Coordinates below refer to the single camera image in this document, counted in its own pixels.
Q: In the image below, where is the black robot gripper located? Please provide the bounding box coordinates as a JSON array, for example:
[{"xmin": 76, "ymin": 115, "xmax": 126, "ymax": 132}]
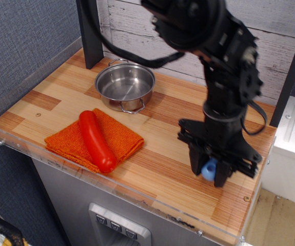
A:
[{"xmin": 178, "ymin": 116, "xmax": 262, "ymax": 188}]

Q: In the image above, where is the blue grey toy scoop spoon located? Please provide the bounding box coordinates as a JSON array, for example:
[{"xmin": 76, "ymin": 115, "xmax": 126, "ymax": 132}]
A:
[{"xmin": 201, "ymin": 158, "xmax": 218, "ymax": 181}]

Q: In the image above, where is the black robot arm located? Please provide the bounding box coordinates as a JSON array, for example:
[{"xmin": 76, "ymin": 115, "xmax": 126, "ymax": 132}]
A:
[{"xmin": 141, "ymin": 1, "xmax": 266, "ymax": 187}]

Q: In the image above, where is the orange knitted towel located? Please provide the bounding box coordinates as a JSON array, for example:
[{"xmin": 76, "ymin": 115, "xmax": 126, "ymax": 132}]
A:
[{"xmin": 45, "ymin": 108, "xmax": 144, "ymax": 173}]

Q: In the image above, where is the white side cabinet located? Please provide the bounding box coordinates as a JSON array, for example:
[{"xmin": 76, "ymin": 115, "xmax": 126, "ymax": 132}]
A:
[{"xmin": 261, "ymin": 96, "xmax": 295, "ymax": 202}]

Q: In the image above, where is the red toy sausage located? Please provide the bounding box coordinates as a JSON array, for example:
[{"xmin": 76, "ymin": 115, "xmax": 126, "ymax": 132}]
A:
[{"xmin": 79, "ymin": 110, "xmax": 117, "ymax": 173}]

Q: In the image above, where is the stainless steel pot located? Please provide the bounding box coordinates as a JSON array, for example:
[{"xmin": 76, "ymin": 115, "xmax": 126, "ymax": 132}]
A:
[{"xmin": 94, "ymin": 58, "xmax": 156, "ymax": 114}]

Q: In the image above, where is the silver dispenser button panel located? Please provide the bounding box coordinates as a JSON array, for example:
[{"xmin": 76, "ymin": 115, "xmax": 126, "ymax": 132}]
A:
[{"xmin": 89, "ymin": 202, "xmax": 152, "ymax": 245}]

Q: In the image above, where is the clear acrylic table guard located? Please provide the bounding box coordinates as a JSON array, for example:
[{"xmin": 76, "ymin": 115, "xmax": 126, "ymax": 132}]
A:
[{"xmin": 0, "ymin": 35, "xmax": 278, "ymax": 246}]

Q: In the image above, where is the grey toy fridge cabinet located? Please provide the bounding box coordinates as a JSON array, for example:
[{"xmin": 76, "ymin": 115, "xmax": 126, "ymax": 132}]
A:
[{"xmin": 33, "ymin": 159, "xmax": 216, "ymax": 245}]

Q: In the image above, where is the yellow black object bottom left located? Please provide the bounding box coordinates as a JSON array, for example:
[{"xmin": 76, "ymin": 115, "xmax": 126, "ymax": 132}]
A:
[{"xmin": 0, "ymin": 218, "xmax": 29, "ymax": 245}]

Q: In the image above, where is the dark grey left post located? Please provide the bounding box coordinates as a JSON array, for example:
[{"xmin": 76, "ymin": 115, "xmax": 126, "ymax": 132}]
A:
[{"xmin": 76, "ymin": 1, "xmax": 104, "ymax": 69}]

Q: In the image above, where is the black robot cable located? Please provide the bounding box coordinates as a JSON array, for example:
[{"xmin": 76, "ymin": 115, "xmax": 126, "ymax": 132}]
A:
[{"xmin": 82, "ymin": 0, "xmax": 185, "ymax": 69}]

